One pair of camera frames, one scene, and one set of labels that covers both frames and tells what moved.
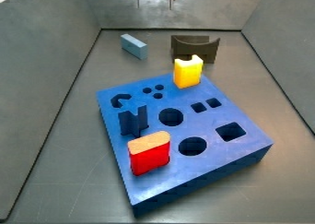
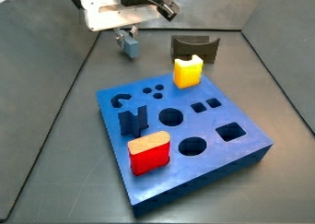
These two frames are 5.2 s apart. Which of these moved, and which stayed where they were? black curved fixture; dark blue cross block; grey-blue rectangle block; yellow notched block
Moved: grey-blue rectangle block
Stayed: dark blue cross block; yellow notched block; black curved fixture
